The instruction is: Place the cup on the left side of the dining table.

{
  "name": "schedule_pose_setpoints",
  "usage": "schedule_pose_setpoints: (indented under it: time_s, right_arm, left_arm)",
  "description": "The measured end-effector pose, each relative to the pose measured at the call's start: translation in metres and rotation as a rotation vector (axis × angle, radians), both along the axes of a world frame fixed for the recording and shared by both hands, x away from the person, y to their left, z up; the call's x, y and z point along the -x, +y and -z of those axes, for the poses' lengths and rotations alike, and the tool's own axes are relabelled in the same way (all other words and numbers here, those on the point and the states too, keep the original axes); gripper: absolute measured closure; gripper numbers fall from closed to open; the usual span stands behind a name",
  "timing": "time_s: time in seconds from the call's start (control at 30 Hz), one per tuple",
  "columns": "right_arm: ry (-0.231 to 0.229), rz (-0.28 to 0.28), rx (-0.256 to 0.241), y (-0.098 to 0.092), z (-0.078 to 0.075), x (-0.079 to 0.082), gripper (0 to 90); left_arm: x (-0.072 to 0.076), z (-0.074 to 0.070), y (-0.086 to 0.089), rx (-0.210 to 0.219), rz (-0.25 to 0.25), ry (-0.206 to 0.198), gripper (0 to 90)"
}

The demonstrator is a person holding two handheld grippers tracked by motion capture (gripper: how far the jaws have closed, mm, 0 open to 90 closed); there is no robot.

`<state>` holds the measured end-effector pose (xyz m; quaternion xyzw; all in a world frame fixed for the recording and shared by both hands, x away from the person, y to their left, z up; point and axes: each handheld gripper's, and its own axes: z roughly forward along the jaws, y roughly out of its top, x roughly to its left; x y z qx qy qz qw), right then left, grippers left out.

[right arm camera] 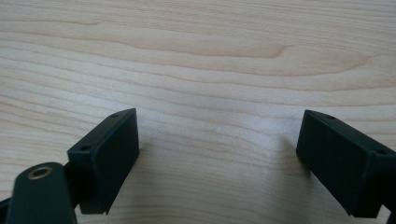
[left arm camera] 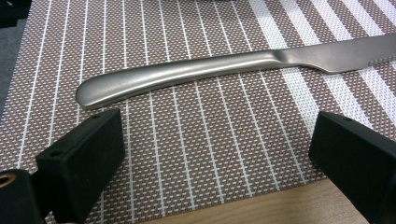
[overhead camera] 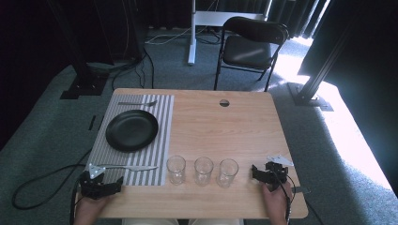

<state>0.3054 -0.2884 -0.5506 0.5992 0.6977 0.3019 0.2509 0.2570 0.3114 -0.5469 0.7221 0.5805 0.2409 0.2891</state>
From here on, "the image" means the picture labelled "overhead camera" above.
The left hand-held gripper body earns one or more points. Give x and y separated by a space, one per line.
94 184

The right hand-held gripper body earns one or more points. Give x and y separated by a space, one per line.
277 172

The person's left hand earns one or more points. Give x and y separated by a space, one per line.
89 209

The person's right hand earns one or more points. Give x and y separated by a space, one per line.
275 204

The silver table knife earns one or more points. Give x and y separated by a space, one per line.
137 168

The clear drinking glass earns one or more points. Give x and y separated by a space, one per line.
203 172
227 173
176 170

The person's light trousers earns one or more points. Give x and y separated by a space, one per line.
150 222

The black floor strips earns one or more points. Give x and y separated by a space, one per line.
92 122

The black round plate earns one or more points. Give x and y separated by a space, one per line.
131 130

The grey striped placemat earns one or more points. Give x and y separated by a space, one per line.
156 131

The silver fork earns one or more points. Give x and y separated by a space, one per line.
134 103

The black aluminium profile stand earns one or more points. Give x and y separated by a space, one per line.
313 84

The black folding chair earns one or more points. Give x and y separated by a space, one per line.
247 51

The dark curtain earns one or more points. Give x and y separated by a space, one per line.
244 9

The black stand with base plate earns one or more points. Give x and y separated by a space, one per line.
84 81

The white metal desk frame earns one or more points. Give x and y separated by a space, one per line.
192 37

